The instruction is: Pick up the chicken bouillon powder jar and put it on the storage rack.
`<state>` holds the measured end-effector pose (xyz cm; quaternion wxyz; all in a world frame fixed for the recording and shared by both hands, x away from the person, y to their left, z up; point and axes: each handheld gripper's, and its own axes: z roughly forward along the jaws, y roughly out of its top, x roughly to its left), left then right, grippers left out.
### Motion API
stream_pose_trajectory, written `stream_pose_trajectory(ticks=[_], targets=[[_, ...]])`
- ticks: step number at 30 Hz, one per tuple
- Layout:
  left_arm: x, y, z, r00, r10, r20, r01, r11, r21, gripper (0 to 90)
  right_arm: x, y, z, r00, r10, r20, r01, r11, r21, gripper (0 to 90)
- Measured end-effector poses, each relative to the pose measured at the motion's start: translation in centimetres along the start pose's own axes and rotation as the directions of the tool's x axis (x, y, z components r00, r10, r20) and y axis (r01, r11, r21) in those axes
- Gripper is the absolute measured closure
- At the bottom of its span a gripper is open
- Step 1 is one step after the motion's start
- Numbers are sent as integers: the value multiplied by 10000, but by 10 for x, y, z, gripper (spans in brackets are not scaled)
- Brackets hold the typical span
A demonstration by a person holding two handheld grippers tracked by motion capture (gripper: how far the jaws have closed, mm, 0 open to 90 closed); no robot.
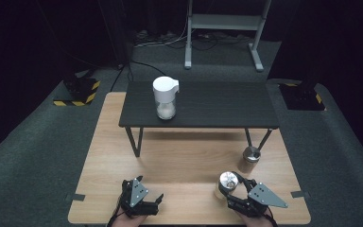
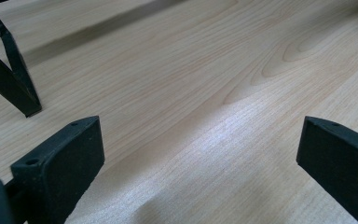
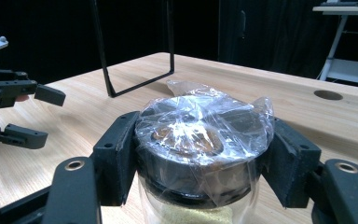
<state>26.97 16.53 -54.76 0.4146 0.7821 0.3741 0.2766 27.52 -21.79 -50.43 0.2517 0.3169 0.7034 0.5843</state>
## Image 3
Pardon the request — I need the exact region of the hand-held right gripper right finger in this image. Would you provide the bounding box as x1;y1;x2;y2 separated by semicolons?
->
260;117;324;209

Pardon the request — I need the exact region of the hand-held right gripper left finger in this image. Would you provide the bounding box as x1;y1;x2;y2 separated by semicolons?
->
91;110;142;207

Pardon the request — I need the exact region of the black raised shelf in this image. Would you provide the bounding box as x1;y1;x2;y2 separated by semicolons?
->
89;0;175;98

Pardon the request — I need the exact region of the glass jar with plastic-wrapped lid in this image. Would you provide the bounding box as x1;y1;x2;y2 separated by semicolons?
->
134;79;276;224

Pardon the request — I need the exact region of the white metal stand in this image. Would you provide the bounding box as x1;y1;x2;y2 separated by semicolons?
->
311;0;358;88

